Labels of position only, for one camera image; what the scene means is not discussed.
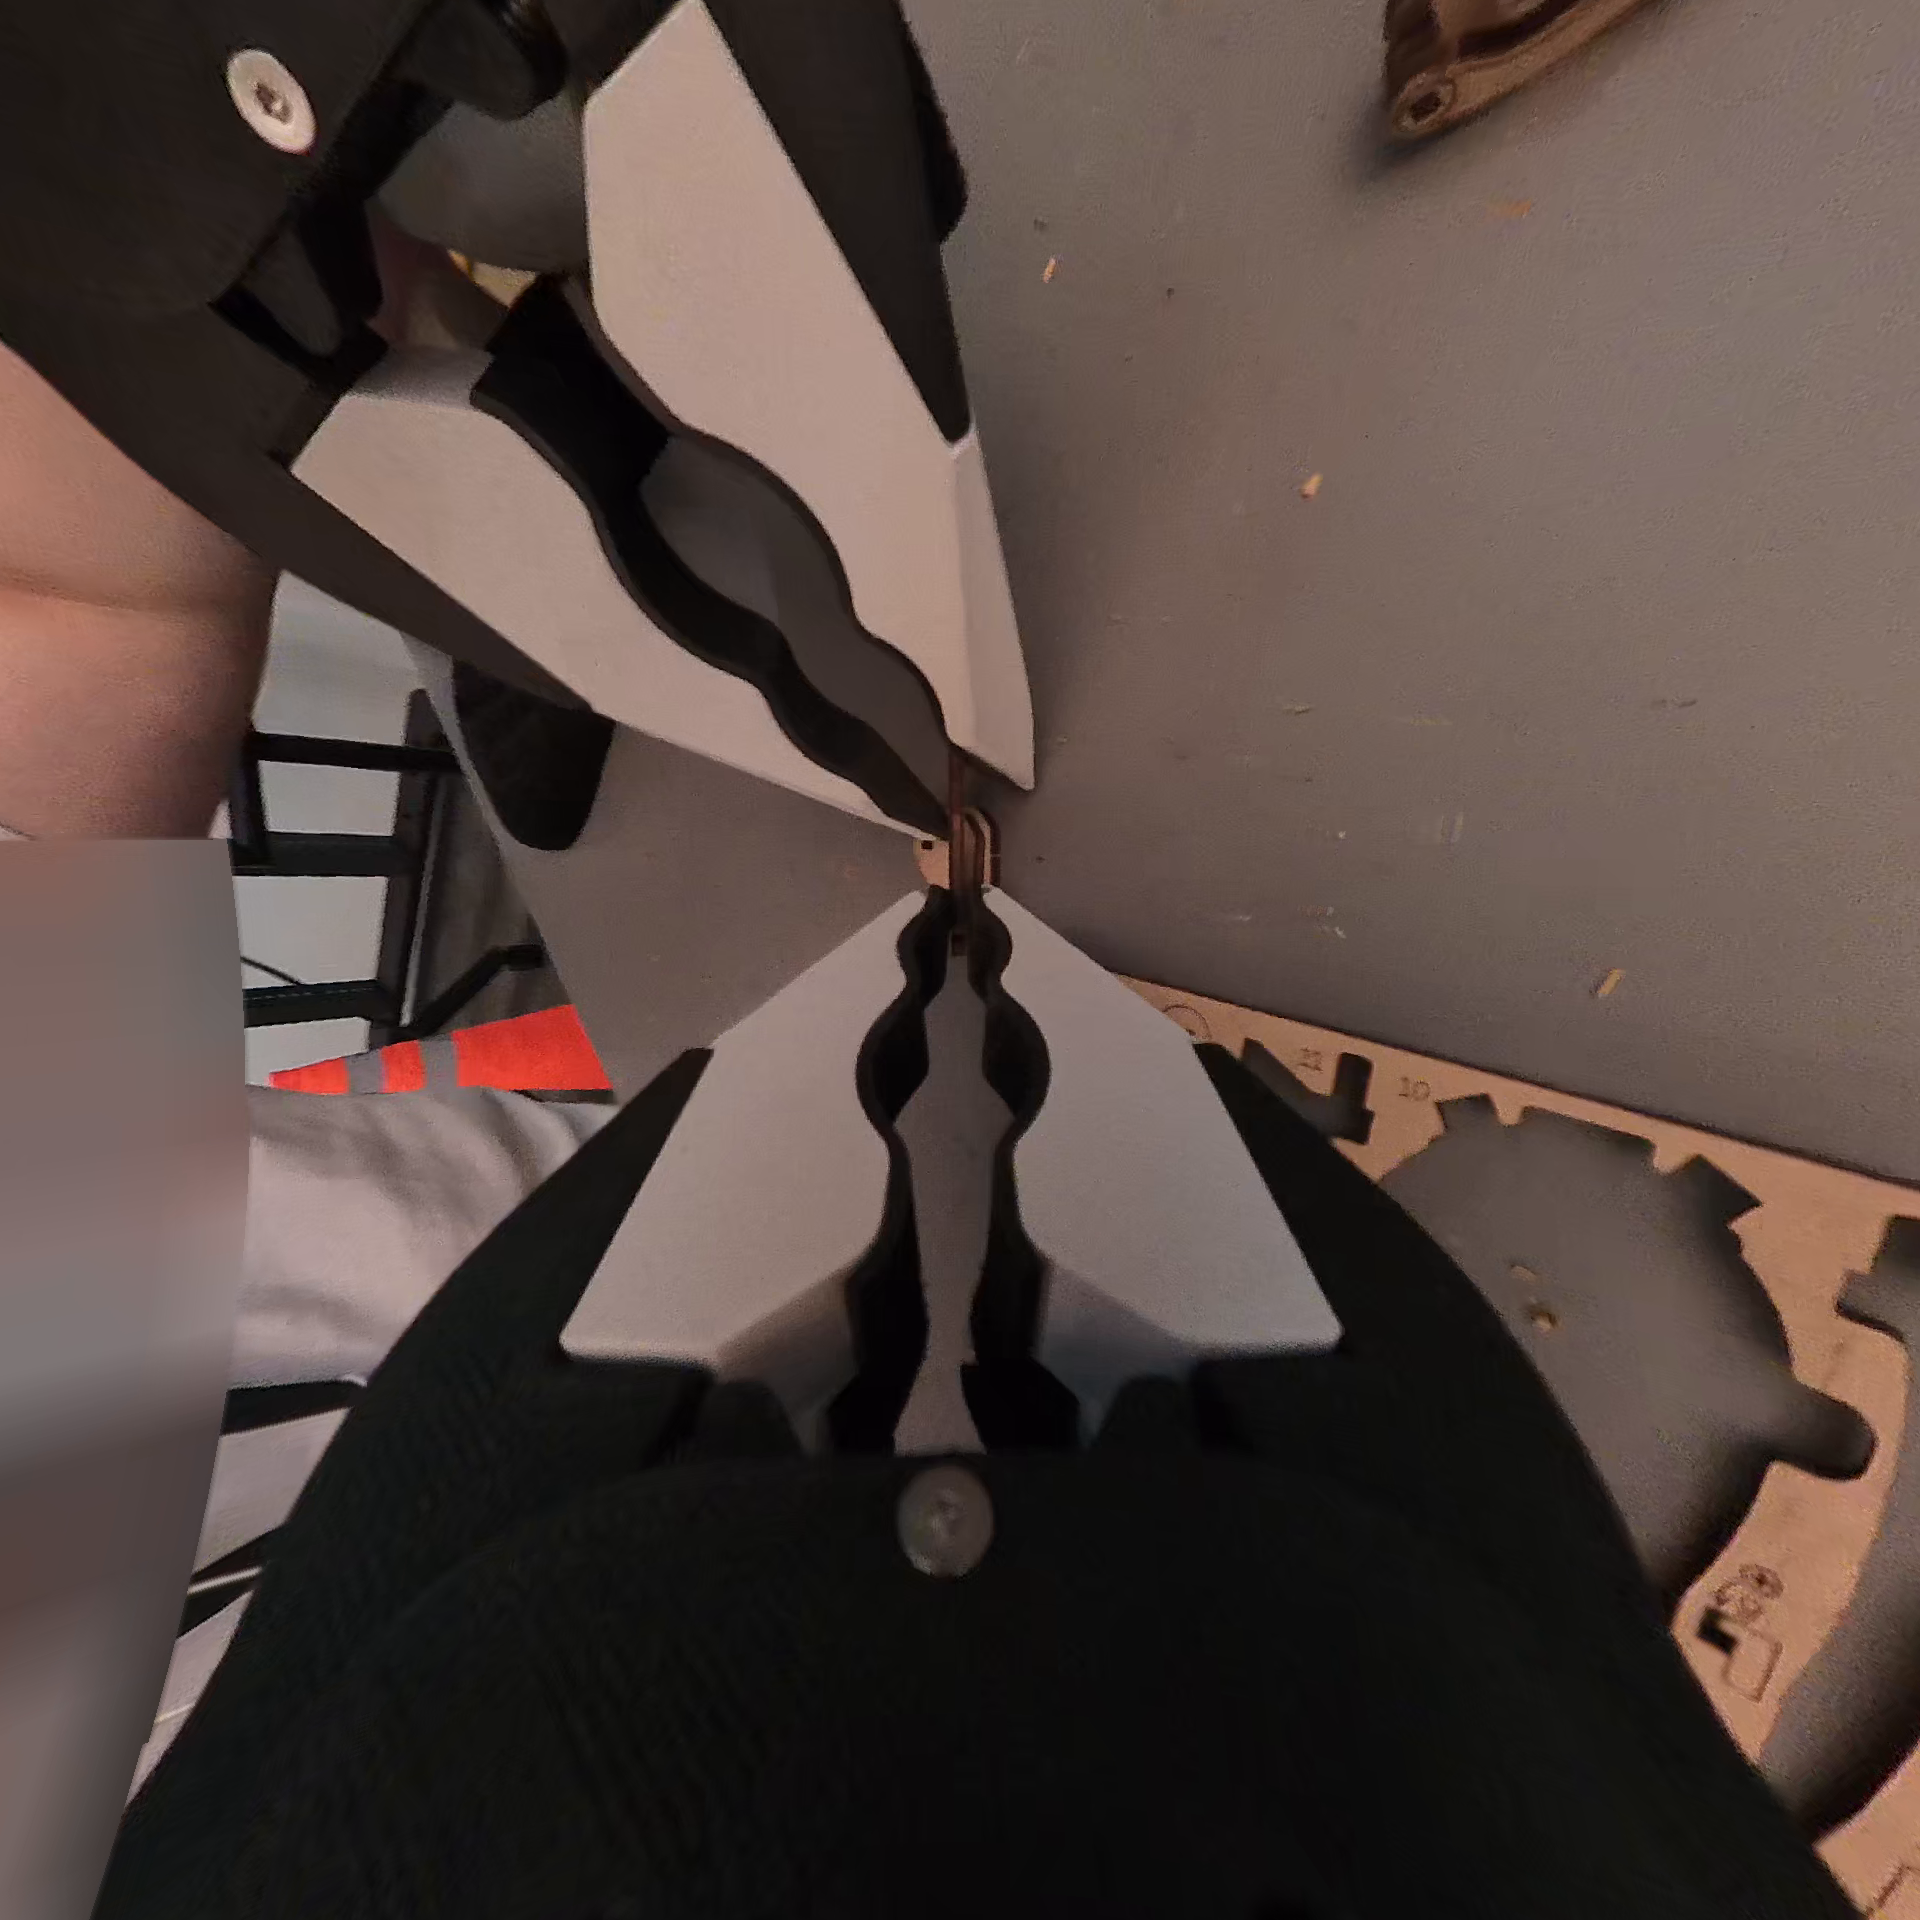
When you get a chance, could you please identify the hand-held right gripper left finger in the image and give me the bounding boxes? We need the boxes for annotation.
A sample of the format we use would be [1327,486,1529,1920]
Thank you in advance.
[559,885,960,1459]

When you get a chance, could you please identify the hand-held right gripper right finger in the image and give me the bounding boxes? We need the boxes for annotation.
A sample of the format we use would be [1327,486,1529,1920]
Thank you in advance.
[962,885,1340,1459]

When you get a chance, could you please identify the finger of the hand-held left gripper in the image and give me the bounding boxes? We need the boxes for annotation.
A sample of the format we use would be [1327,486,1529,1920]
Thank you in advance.
[294,347,966,834]
[375,0,1037,813]

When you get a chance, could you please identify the small wooden plate square holes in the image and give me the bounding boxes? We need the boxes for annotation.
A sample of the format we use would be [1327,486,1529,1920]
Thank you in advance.
[914,804,1003,893]

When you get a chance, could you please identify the person's left forearm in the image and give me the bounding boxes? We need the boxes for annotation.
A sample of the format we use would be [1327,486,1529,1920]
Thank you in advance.
[0,339,289,844]

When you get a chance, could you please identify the laser-cut plywood parts sheet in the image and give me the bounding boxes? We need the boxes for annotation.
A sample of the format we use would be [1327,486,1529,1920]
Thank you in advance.
[1119,975,1920,1920]

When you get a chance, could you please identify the black chair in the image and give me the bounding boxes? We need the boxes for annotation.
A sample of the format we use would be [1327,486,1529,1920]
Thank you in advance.
[224,662,617,1053]

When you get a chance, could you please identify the orange reflective vest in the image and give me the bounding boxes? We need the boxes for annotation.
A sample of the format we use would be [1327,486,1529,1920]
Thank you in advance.
[268,1000,617,1098]

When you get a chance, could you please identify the person's white shirt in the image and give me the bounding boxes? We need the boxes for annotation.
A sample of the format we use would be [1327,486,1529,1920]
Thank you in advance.
[180,1085,617,1820]

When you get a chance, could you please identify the small wooden gear assembly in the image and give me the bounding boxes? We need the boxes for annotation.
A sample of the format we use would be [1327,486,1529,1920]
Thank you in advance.
[1384,0,1652,143]

